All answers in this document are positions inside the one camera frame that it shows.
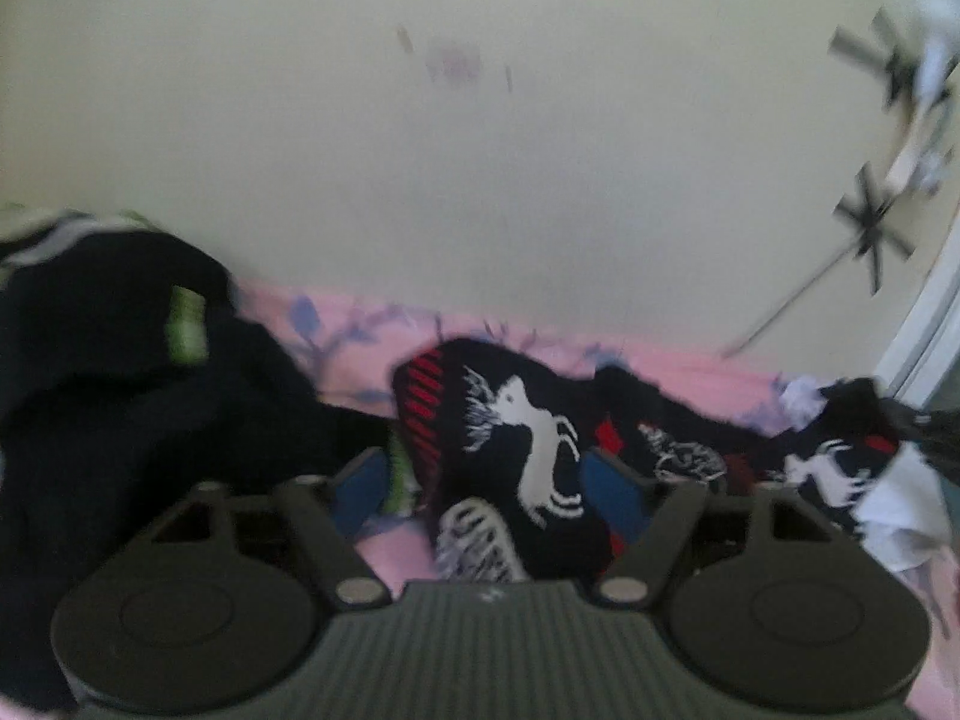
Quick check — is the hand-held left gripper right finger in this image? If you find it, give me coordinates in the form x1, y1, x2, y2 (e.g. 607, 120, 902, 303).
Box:
582, 448, 835, 610

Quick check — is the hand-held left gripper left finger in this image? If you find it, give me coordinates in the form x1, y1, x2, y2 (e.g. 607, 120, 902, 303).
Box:
152, 447, 393, 612

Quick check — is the black reindeer pattern sweater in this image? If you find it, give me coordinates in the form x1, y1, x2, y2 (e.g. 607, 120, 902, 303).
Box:
390, 337, 901, 584

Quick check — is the dark navy garment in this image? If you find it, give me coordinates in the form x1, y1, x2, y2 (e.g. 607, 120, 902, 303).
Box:
0, 208, 410, 712

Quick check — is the white cloth garment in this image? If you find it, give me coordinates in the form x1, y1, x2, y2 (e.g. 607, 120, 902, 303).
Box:
780, 379, 955, 575

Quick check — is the pink printed bedsheet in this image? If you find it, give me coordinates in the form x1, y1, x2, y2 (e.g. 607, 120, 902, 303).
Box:
0, 277, 960, 720

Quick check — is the black tape strip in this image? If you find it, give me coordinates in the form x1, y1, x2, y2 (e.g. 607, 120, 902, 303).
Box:
851, 163, 890, 293
835, 195, 917, 256
870, 6, 925, 107
829, 26, 947, 95

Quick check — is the grey wall cable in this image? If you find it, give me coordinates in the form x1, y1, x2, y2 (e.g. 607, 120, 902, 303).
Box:
721, 240, 863, 357

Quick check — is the white window frame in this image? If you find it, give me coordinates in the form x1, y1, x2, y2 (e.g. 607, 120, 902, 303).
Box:
872, 221, 960, 407

